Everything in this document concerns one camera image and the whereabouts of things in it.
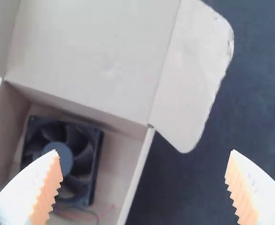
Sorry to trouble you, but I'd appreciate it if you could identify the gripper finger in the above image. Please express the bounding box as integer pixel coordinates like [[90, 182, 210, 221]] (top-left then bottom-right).
[[0, 149, 64, 225], [223, 149, 275, 225]]

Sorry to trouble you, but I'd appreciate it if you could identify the cardboard box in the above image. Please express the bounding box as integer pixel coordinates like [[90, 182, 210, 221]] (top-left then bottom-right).
[[0, 0, 235, 225]]

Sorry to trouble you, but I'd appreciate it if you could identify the black square fan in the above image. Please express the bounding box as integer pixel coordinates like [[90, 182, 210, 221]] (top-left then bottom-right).
[[20, 114, 116, 223]]

